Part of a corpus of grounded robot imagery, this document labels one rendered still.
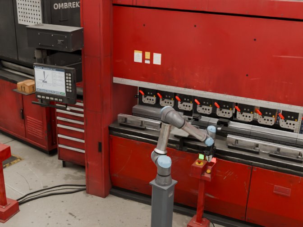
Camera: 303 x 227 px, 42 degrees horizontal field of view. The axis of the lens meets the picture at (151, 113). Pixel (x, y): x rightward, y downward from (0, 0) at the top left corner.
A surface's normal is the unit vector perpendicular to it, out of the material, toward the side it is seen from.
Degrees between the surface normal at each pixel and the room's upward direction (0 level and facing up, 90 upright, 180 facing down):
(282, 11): 90
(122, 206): 0
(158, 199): 90
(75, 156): 90
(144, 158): 90
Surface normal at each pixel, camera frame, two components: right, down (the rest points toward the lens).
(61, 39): -0.37, 0.33
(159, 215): -0.60, 0.27
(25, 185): 0.04, -0.93
